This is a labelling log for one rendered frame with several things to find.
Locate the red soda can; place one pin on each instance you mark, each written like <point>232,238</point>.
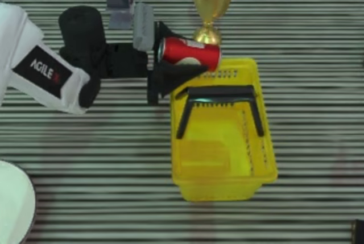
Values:
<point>190,53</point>

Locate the black object at edge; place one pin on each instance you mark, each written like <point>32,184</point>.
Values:
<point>358,232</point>

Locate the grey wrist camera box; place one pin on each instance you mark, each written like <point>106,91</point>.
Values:
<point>143,26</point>

